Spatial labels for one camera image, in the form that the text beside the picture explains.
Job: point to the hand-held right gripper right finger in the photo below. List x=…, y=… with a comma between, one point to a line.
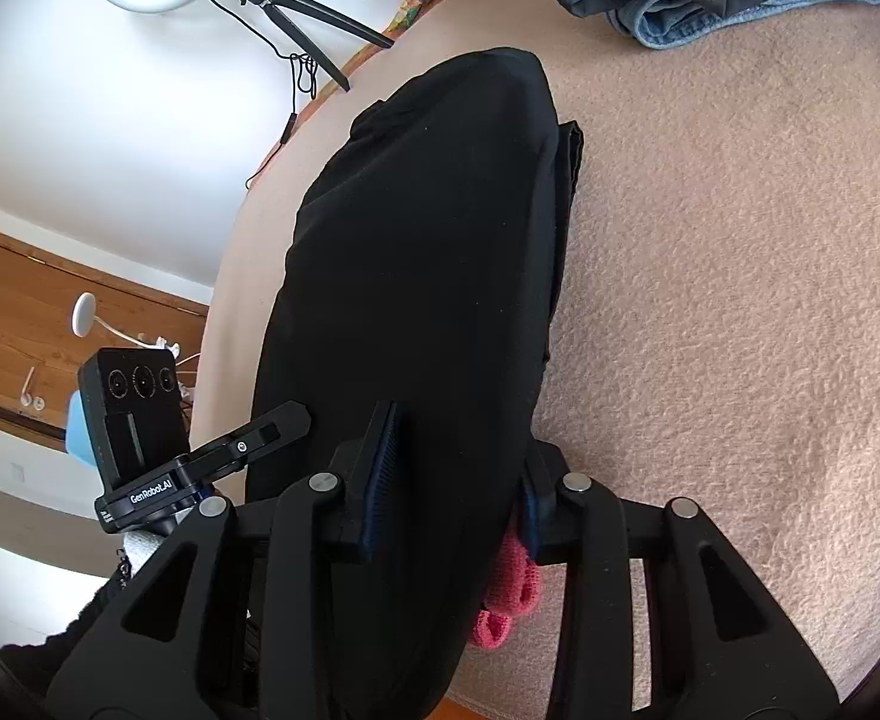
x=533, y=502

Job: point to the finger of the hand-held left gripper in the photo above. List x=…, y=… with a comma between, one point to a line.
x=260, y=435

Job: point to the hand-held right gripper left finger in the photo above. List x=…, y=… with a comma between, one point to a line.
x=383, y=465

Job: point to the black pants with pink cuffs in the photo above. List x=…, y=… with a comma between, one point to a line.
x=425, y=255

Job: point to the person's left hand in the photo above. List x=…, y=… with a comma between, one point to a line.
x=143, y=547

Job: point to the light blue plastic object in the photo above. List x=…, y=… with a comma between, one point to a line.
x=80, y=427

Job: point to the white desk lamp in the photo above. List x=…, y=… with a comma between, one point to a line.
x=83, y=313

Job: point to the beige fleece blanket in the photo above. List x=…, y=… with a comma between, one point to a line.
x=709, y=277

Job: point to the orange floral mattress cover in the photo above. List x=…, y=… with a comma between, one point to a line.
x=335, y=79

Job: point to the black mini tripod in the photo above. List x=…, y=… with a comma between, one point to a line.
x=312, y=7

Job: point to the folded blue jeans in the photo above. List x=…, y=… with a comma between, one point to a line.
x=709, y=26

